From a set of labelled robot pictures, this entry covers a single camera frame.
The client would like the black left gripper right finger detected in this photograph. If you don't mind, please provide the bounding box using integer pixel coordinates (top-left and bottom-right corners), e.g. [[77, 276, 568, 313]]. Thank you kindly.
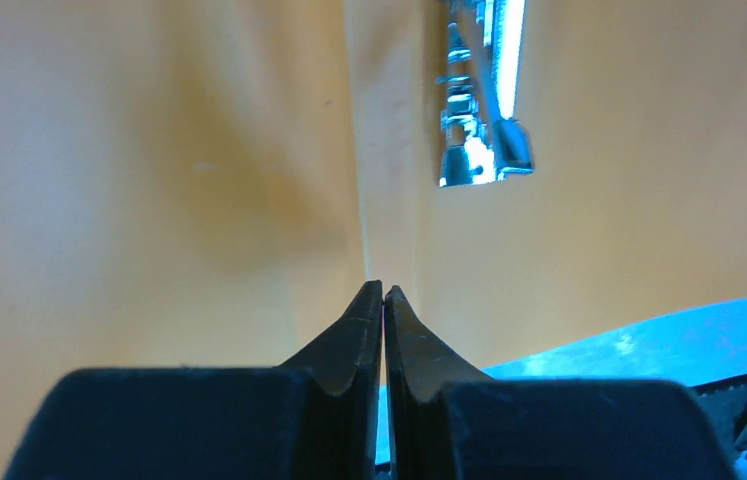
[[383, 287, 736, 479]]

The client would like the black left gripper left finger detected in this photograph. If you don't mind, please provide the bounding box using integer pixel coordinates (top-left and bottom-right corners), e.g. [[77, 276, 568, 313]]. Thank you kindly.
[[6, 280, 383, 479]]

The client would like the orange clip file folder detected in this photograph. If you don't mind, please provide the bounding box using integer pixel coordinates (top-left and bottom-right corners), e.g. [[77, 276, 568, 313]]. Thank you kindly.
[[0, 1, 747, 477]]

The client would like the silver metal folder clip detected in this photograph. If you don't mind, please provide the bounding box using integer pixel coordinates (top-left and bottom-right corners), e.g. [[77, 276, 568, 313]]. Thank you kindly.
[[436, 0, 535, 188]]

